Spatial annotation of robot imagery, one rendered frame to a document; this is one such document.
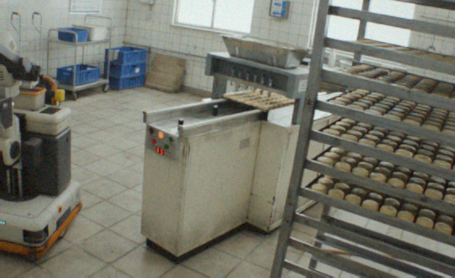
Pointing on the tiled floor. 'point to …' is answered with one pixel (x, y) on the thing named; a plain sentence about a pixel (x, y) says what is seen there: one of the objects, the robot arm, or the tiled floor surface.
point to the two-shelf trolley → (82, 58)
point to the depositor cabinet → (279, 171)
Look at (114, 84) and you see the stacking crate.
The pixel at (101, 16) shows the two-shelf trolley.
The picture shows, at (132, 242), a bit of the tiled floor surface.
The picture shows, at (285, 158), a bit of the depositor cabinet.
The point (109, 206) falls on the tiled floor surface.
